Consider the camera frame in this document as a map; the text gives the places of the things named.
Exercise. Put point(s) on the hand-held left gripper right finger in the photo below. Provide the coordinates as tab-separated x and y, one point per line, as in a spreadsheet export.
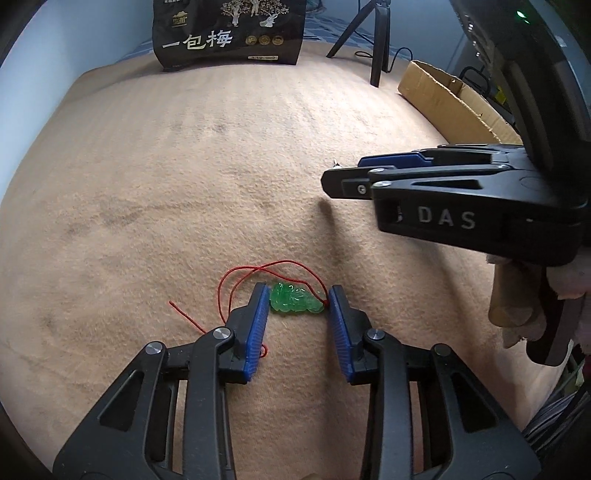
339	341

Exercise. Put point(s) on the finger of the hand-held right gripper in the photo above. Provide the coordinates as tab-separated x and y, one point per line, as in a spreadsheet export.
351	184
392	160

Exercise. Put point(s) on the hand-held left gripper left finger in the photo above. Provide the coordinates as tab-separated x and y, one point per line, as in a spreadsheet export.
257	332

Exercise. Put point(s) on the cardboard box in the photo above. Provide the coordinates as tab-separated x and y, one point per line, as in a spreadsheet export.
452	94

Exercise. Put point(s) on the person's right hand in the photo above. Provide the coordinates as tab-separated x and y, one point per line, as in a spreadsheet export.
572	284

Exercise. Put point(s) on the black tripod stand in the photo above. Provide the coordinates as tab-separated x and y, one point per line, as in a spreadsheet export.
381	41

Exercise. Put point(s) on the black printed snack bag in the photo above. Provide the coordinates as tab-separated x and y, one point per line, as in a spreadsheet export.
231	37

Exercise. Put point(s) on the striped cloth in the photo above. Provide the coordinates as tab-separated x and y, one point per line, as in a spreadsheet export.
554	424

